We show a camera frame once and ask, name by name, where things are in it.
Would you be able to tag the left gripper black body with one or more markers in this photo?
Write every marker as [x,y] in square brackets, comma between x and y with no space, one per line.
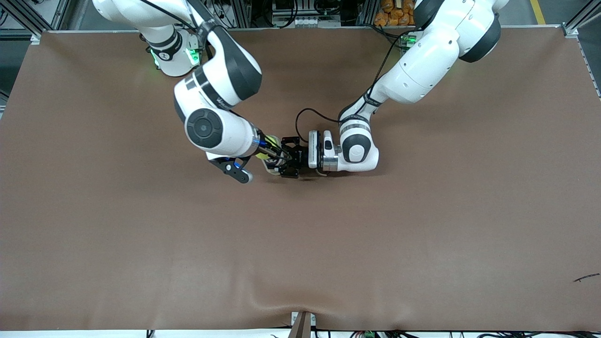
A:
[299,155]

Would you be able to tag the yellow-green tennis ball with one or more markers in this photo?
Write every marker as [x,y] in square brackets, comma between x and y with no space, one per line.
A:
[271,140]

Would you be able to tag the white navy tennis ball can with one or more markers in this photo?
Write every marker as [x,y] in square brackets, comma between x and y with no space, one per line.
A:
[273,168]

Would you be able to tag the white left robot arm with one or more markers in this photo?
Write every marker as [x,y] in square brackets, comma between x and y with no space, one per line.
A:
[422,65]

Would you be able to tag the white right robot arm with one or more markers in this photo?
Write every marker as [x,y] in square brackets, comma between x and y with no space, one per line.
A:
[220,70]

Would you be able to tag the brown table mat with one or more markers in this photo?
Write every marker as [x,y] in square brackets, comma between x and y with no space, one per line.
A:
[300,244]

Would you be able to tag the white power strip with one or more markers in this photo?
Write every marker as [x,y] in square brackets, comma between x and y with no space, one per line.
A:
[310,21]

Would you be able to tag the orange bag pile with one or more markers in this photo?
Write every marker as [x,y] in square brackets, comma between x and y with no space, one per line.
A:
[389,19]

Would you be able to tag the aluminium frame post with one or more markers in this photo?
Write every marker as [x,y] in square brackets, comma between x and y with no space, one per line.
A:
[242,14]
[367,11]

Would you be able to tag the metal table corner bracket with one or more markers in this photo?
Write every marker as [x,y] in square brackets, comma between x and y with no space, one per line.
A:
[35,38]
[570,31]

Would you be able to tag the slanted aluminium frame strut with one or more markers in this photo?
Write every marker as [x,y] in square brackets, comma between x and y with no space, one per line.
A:
[28,19]

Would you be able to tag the aluminium table side rail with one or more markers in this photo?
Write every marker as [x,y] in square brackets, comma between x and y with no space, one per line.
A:
[589,65]

